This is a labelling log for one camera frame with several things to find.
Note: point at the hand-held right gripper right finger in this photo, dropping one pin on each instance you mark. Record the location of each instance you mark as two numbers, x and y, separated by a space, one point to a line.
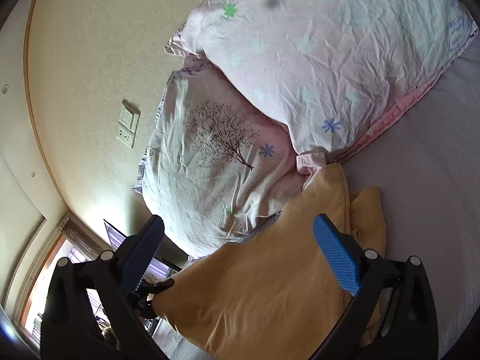
337 257

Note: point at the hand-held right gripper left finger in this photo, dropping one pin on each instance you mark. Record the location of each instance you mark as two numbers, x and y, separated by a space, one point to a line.
144 249

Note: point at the yellow garment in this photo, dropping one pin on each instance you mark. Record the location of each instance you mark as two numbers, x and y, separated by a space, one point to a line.
262 281

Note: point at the window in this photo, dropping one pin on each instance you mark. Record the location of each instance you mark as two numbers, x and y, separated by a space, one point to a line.
56 288

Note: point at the tree print pillow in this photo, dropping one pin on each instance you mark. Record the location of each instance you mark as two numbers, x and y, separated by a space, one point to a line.
210 168

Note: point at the grey bed sheet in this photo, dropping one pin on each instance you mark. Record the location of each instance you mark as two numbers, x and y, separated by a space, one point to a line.
427 180

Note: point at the pink flowered pillow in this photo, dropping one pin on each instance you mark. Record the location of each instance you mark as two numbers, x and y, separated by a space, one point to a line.
318 52

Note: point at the dark wall screen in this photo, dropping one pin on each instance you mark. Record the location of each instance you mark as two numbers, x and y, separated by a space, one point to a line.
150 262

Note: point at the wall switch panel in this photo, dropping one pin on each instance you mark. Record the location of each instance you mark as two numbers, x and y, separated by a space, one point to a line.
128 123

